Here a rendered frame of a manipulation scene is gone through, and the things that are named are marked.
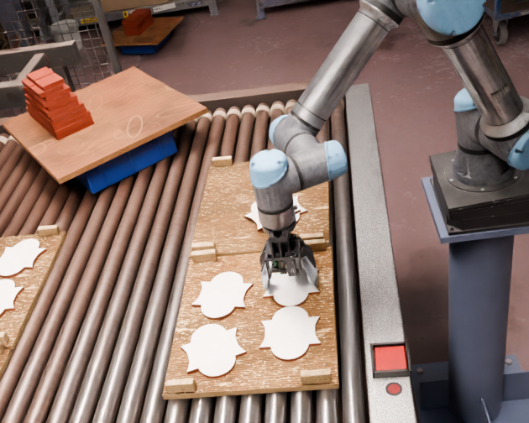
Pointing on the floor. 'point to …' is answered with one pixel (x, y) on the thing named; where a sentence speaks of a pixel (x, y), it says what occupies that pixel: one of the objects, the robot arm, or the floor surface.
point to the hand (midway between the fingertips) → (290, 283)
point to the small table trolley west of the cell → (500, 8)
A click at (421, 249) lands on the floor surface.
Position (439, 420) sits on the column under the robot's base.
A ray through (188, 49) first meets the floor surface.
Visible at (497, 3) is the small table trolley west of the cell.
